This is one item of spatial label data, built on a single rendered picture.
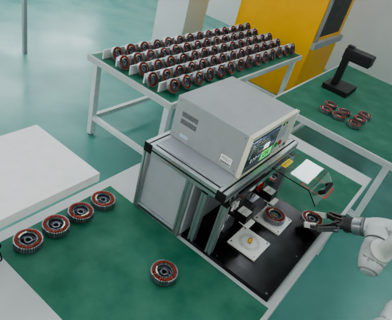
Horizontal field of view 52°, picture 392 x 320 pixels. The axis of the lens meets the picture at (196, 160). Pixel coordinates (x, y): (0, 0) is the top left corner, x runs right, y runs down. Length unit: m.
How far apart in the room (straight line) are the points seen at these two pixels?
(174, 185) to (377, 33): 5.56
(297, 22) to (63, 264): 4.28
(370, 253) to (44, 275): 1.32
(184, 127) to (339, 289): 1.84
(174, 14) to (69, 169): 4.44
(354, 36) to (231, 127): 5.52
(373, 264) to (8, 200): 1.42
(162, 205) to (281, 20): 3.90
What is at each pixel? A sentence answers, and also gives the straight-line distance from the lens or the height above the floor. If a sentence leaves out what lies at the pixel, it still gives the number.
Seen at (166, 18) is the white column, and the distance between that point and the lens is 5.76.
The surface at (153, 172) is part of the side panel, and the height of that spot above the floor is 0.98.
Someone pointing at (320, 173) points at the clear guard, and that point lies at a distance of 2.05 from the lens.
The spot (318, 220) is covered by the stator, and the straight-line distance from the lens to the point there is 2.15.
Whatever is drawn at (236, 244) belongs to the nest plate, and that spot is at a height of 0.78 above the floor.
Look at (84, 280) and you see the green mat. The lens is 1.66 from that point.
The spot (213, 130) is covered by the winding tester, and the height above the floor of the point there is 1.25.
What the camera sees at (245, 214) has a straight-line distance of 1.83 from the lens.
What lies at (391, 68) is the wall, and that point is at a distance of 6.94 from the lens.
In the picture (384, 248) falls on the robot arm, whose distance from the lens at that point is 1.86.
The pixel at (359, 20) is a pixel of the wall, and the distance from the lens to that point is 6.98.
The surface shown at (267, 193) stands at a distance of 2.01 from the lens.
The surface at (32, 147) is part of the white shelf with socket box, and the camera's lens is 1.49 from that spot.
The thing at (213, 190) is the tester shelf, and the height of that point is 1.10.
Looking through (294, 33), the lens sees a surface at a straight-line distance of 5.32.
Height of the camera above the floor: 2.07
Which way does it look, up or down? 34 degrees down
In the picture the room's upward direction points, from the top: 16 degrees clockwise
